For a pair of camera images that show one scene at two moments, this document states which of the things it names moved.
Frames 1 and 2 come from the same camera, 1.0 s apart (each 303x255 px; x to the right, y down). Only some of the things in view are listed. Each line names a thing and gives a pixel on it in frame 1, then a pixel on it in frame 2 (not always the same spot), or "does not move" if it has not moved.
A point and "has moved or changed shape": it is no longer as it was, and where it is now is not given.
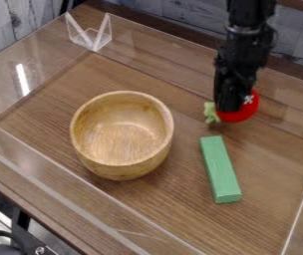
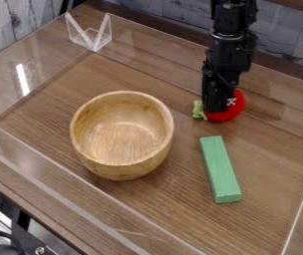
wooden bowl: x=121 y=132 does not move
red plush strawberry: x=215 y=117 has moved or changed shape
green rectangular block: x=224 y=188 does not move
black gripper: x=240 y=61 -> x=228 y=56
